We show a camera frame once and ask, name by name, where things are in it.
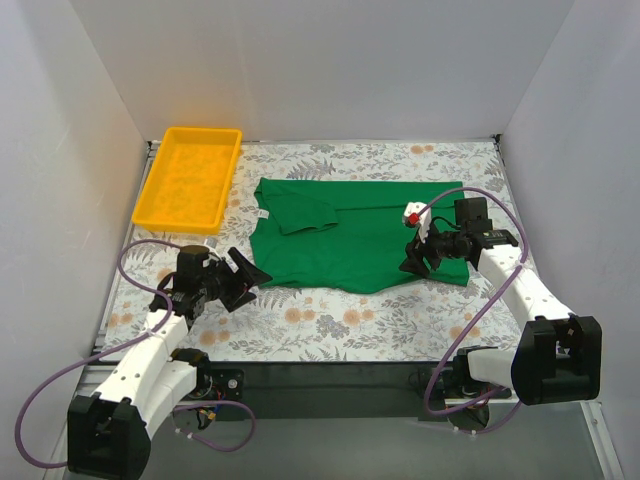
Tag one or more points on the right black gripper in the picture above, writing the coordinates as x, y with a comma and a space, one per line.
427, 249

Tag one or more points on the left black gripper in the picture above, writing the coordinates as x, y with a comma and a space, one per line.
233, 280

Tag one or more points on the green t-shirt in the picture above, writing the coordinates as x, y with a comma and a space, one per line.
345, 235

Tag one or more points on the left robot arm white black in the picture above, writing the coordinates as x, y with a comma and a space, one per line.
110, 431

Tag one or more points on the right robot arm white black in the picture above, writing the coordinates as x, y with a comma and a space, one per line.
558, 357

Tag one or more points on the yellow plastic bin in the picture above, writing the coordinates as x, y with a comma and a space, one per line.
187, 188

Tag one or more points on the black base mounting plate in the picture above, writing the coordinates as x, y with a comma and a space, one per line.
325, 390

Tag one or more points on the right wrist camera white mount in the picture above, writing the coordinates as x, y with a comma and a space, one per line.
418, 216

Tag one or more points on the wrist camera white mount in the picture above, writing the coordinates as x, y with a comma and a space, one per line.
210, 243
418, 216

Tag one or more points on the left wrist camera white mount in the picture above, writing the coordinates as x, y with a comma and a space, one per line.
210, 243

